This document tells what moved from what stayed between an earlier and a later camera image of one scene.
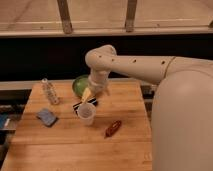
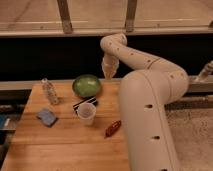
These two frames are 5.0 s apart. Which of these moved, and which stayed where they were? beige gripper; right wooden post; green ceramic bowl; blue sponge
Moved: beige gripper
Stayed: green ceramic bowl; right wooden post; blue sponge
